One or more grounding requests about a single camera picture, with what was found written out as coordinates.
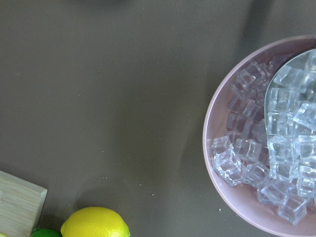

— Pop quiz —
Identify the yellow lemon far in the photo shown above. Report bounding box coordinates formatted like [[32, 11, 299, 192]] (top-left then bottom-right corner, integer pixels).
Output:
[[61, 207, 131, 237]]

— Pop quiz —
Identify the pink bowl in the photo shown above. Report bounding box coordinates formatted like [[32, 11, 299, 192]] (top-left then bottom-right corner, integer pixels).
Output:
[[202, 35, 316, 237]]

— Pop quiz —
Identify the metal ice scoop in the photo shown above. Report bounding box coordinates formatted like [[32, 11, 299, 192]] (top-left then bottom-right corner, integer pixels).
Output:
[[264, 48, 316, 139]]

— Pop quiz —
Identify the wooden cutting board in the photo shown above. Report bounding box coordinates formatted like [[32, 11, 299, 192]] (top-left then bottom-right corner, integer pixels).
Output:
[[0, 171, 47, 237]]

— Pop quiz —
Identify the green lime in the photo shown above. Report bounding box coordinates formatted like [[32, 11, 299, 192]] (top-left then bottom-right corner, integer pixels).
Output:
[[31, 228, 62, 237]]

